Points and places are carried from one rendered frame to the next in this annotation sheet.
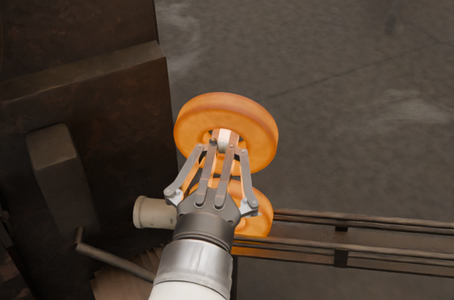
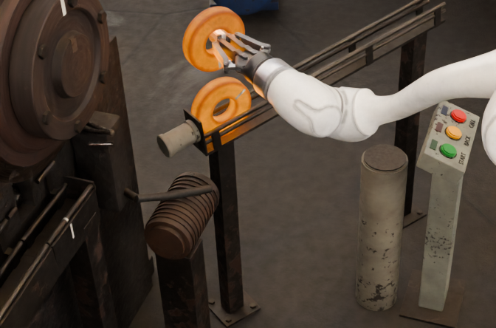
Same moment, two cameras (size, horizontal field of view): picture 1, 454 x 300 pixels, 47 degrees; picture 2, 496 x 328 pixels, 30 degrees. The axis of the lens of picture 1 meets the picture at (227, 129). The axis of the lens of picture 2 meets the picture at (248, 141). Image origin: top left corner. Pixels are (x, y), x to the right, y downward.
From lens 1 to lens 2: 1.59 m
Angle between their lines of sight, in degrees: 33
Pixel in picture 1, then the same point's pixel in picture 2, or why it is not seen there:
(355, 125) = (162, 109)
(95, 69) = not seen: hidden behind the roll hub
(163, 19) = not seen: outside the picture
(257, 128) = (234, 19)
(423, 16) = (131, 1)
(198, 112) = (204, 24)
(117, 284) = (175, 213)
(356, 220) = not seen: hidden behind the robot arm
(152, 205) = (173, 132)
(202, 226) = (263, 56)
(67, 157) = (116, 118)
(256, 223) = (243, 101)
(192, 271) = (281, 66)
